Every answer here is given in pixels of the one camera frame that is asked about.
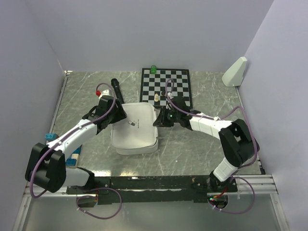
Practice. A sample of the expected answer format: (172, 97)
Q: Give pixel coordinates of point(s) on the green toy on chessboard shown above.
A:
(153, 69)

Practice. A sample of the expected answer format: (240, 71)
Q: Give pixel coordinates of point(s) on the black microphone orange end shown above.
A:
(117, 90)

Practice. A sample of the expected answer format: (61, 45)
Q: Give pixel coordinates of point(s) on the black white chessboard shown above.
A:
(176, 81)

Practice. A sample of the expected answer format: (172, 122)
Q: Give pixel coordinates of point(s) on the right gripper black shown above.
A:
(161, 121)

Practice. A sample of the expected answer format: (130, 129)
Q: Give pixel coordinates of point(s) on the blue lego brick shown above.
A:
(72, 161)

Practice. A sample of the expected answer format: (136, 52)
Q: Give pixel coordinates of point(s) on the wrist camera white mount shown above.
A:
(170, 95)
(103, 93)

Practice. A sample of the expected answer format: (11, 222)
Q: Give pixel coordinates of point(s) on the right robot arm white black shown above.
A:
(239, 146)

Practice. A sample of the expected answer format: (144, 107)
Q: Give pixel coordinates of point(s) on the white wall mounted device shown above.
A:
(234, 76)

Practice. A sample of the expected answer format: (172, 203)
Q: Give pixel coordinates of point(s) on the blue brown toy block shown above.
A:
(51, 137)

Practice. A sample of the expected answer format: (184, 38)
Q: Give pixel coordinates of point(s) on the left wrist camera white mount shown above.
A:
(103, 93)

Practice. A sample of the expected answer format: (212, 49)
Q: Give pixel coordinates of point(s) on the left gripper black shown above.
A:
(121, 114)

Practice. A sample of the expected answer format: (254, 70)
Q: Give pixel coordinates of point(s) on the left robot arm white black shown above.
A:
(46, 166)

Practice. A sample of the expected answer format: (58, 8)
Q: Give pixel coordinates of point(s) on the white chess piece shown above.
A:
(156, 98)

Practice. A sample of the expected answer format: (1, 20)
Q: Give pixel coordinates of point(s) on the grey medicine kit case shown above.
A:
(136, 133)

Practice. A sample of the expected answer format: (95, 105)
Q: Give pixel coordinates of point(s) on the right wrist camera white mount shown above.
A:
(170, 95)

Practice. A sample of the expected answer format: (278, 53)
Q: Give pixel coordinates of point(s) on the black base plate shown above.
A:
(194, 188)

